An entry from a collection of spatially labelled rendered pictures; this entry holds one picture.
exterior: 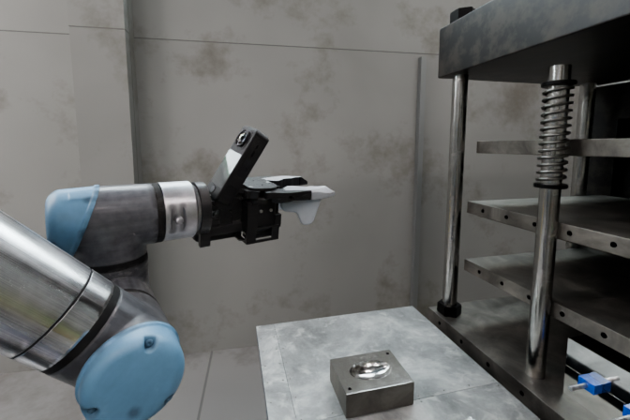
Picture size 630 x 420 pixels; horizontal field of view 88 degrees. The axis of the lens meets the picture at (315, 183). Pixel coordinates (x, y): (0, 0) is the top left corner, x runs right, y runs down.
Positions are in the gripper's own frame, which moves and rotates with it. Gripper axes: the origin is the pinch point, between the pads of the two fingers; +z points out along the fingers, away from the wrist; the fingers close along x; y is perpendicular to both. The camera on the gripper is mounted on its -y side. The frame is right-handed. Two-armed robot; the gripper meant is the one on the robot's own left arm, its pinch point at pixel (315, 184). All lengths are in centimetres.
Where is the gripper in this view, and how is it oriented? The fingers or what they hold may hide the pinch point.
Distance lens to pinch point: 55.4
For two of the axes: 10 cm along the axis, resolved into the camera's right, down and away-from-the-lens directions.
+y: -0.8, 9.7, 2.2
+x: 5.9, 2.3, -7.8
